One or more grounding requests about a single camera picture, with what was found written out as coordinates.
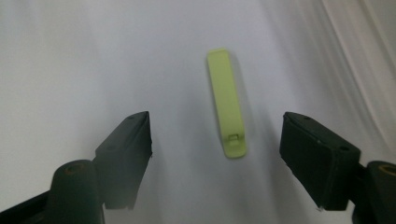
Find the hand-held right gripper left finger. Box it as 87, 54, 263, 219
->
92, 110, 153, 210

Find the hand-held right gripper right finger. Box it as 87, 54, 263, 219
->
278, 111, 362, 212

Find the light green plastic stick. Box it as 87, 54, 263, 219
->
205, 47, 248, 160

